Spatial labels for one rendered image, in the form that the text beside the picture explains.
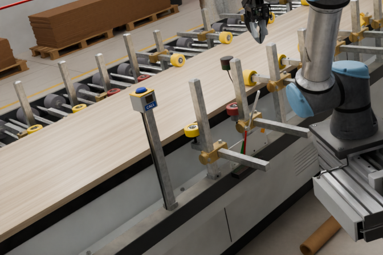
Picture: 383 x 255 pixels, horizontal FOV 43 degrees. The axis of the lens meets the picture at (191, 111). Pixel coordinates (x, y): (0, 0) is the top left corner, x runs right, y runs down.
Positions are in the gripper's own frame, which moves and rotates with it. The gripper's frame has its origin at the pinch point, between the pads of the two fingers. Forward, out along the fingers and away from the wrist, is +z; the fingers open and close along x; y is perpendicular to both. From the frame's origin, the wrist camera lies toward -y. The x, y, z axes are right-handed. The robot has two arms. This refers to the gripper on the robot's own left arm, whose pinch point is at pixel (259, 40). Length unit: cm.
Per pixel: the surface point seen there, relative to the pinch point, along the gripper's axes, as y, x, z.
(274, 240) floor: -52, 7, 132
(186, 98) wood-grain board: -70, -22, 41
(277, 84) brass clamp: -42, 18, 36
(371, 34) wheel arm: -79, 89, 36
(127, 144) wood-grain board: -33, -57, 42
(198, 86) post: -17.5, -22.9, 18.0
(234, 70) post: -30.6, -3.9, 19.6
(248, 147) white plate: -28, -4, 57
